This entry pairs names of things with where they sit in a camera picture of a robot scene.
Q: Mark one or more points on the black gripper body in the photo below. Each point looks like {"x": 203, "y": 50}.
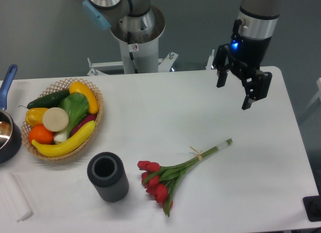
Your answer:
{"x": 245, "y": 56}

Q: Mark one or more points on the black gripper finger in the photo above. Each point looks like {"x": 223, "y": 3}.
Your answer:
{"x": 256, "y": 87}
{"x": 220, "y": 64}

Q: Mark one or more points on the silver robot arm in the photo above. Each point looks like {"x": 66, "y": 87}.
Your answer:
{"x": 251, "y": 35}

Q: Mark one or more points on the red tulip bouquet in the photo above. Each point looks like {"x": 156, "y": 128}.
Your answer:
{"x": 161, "y": 181}

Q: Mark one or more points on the black device at table edge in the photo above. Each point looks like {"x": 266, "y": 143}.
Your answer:
{"x": 312, "y": 207}

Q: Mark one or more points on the purple eggplant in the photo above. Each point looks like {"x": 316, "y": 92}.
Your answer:
{"x": 89, "y": 117}

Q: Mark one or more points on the green bok choy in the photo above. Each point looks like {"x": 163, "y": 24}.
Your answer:
{"x": 62, "y": 119}

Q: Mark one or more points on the dark grey ribbed vase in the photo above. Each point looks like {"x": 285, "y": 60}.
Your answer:
{"x": 107, "y": 174}

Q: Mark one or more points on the woven wicker basket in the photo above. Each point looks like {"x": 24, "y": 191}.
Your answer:
{"x": 95, "y": 101}

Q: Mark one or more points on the green cucumber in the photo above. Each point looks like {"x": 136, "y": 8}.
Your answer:
{"x": 49, "y": 100}

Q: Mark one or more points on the yellow banana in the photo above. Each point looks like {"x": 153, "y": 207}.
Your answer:
{"x": 69, "y": 145}

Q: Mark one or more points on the yellow bell pepper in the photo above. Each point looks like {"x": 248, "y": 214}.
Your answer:
{"x": 34, "y": 116}

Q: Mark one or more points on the orange fruit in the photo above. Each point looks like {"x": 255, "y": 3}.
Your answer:
{"x": 41, "y": 135}

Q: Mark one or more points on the white folded cloth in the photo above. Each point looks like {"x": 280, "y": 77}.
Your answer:
{"x": 16, "y": 198}

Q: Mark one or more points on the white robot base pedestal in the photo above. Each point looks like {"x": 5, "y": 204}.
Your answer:
{"x": 137, "y": 25}

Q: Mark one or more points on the blue handled saucepan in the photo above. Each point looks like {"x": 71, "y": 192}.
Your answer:
{"x": 11, "y": 139}

